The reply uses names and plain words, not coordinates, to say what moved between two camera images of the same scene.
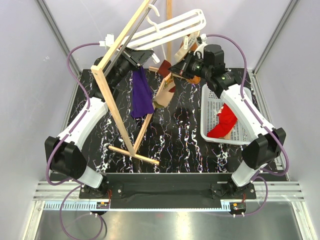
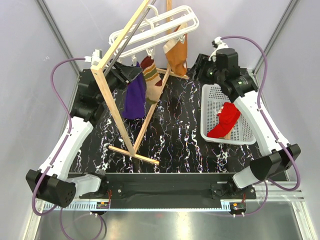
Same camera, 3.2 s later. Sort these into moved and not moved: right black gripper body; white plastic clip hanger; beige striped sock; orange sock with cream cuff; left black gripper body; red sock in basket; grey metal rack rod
Moved: orange sock with cream cuff; beige striped sock; right black gripper body; left black gripper body; white plastic clip hanger
Not moved: red sock in basket; grey metal rack rod
